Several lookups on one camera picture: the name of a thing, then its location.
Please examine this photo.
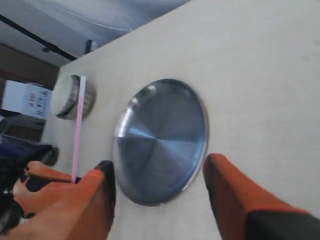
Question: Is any purple translucent ring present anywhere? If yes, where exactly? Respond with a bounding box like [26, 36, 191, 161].
[71, 76, 87, 184]

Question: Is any white sheer curtain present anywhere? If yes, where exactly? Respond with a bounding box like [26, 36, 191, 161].
[0, 0, 187, 57]

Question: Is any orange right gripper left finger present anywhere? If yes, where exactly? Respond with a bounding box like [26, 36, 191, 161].
[4, 160, 116, 240]

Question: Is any round stainless steel plate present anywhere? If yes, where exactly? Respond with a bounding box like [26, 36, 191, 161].
[112, 78, 209, 207]

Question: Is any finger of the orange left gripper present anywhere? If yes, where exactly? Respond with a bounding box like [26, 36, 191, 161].
[12, 161, 73, 218]

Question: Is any black curtain rail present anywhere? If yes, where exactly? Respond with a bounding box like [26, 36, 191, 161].
[0, 14, 77, 61]

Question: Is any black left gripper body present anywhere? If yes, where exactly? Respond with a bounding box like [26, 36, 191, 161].
[0, 144, 59, 230]

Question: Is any white cardboard box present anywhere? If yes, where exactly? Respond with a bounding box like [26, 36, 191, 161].
[1, 80, 52, 120]

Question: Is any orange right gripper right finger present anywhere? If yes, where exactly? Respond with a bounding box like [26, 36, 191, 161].
[203, 153, 320, 240]

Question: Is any white ceramic bowl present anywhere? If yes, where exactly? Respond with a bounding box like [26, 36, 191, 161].
[50, 74, 80, 119]

